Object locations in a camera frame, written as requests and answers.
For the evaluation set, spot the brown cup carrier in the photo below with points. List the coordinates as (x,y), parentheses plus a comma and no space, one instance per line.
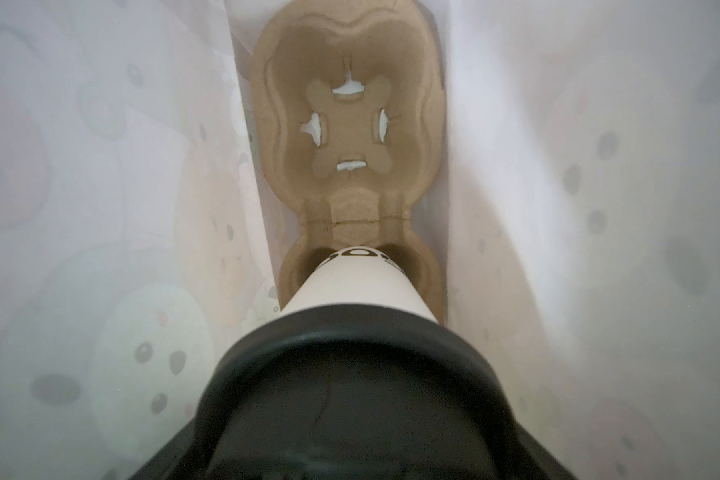
(350,110)

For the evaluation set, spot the single paper cup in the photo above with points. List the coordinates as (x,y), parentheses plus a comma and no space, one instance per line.
(358,276)

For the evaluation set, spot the white floral gift bag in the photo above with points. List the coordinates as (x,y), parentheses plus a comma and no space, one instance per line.
(576,216)

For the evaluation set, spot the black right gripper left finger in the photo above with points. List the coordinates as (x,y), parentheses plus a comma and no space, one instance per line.
(176,460)

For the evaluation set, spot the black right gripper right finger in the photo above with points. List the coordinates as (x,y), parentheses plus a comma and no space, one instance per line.
(533,462)

